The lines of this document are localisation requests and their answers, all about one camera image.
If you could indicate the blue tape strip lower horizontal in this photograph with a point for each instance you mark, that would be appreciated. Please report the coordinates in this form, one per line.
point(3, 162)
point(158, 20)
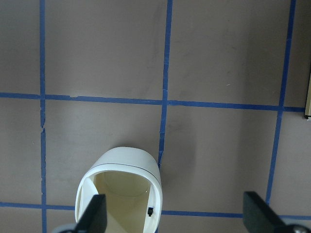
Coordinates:
point(164, 212)

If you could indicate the blue tape strip left vertical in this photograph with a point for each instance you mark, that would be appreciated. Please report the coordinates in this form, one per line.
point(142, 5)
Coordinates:
point(42, 113)

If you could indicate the white plastic trash can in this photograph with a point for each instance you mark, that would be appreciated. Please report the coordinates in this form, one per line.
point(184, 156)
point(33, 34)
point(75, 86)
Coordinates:
point(130, 180)

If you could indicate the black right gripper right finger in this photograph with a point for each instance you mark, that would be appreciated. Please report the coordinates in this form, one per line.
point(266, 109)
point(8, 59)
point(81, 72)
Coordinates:
point(258, 217)

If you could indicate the blue tape strip right vertical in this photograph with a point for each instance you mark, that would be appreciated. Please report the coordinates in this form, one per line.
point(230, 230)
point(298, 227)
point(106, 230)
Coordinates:
point(281, 97)

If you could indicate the beige panel at right edge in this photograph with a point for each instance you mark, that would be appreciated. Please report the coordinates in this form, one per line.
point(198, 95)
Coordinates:
point(307, 113)

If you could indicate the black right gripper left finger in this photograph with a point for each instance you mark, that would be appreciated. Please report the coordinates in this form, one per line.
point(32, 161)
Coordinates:
point(94, 218)

